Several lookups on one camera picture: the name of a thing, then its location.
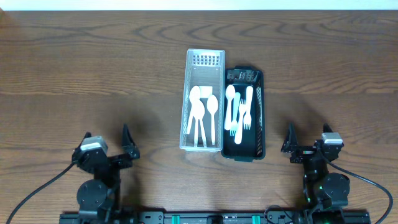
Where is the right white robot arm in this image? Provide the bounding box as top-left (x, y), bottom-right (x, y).
top-left (281, 123), bottom-right (350, 214)

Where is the pale green plastic fork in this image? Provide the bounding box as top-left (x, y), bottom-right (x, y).
top-left (230, 92), bottom-right (241, 136)

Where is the white plastic fork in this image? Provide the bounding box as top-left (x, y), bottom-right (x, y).
top-left (243, 86), bottom-right (254, 130)
top-left (234, 99), bottom-right (247, 144)

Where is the black plastic basket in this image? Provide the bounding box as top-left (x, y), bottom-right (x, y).
top-left (221, 66), bottom-right (266, 162)

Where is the white plastic spoon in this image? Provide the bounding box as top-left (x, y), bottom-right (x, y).
top-left (224, 85), bottom-right (236, 131)
top-left (206, 95), bottom-right (218, 145)

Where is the clear plastic basket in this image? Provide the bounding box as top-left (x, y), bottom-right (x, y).
top-left (180, 49), bottom-right (225, 152)

